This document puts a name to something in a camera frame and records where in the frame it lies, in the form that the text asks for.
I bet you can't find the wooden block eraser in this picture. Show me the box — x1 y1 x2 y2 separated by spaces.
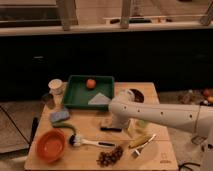
100 119 121 132

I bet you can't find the grey folded cloth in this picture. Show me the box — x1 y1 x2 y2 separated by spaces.
88 93 111 105

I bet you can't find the black cable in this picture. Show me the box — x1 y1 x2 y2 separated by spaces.
178 162 202 171

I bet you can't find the bunch of red grapes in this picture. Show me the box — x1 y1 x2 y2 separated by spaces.
96 146 123 167

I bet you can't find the white paper cup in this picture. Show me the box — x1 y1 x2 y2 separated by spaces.
48 79 63 95

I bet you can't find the green plastic tray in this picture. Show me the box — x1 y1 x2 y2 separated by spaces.
62 75 114 111

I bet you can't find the green plastic cup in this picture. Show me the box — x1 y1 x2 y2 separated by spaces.
136 120 149 128

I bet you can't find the orange fruit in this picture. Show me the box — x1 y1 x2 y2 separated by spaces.
86 79 96 89

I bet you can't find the dark red bowl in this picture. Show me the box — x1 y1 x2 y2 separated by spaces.
132 89 144 103

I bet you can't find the blue sponge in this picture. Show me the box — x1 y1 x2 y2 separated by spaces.
50 110 70 123

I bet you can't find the green chili pepper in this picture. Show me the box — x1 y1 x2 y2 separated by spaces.
52 122 76 134

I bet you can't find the yellow banana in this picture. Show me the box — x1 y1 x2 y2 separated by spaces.
129 135 150 149

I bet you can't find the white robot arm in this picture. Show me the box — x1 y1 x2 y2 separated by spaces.
108 89 213 171

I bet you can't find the dark metal can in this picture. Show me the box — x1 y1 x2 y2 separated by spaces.
42 93 55 109

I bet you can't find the orange red bowl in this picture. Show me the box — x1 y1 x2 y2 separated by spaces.
35 129 66 163

